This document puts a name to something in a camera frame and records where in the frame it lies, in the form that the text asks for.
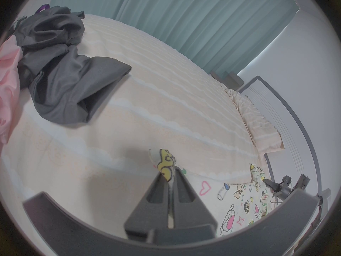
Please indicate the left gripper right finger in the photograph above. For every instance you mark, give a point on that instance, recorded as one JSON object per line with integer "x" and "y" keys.
{"x": 191, "y": 212}

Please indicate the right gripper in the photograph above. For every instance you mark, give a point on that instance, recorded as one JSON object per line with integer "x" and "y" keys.
{"x": 281, "y": 191}

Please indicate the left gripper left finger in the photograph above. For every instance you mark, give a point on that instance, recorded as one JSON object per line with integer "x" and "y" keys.
{"x": 151, "y": 212}

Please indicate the white printed pyjama top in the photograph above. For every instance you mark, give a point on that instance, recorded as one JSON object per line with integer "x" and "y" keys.
{"x": 239, "y": 209}

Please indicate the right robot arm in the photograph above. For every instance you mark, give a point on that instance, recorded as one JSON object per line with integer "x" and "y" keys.
{"x": 301, "y": 183}

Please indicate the bed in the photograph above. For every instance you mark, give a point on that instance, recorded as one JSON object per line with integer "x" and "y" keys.
{"x": 173, "y": 103}

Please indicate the pale pink striped pillow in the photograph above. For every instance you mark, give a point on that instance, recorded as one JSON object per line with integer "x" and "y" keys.
{"x": 255, "y": 121}

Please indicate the grey white bedside table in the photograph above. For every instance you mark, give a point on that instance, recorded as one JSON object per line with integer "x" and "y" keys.
{"x": 229, "y": 79}

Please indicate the dark grey garment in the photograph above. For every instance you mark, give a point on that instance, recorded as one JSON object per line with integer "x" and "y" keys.
{"x": 66, "y": 84}

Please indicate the pink garment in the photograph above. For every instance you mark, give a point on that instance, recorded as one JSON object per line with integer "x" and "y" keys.
{"x": 8, "y": 89}

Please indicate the purple garment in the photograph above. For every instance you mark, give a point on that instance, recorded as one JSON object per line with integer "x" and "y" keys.
{"x": 44, "y": 8}

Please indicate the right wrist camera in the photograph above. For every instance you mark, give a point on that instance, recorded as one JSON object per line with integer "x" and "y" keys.
{"x": 286, "y": 180}

